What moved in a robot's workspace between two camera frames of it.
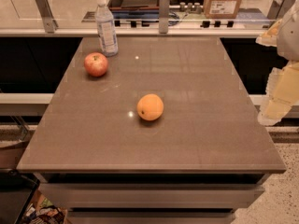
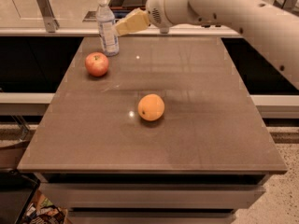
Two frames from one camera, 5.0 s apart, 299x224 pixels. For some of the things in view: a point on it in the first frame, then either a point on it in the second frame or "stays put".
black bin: [17, 190] stays put
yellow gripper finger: [282, 91] to [164, 7]
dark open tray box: [136, 1] stays put
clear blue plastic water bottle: [105, 23] stays put
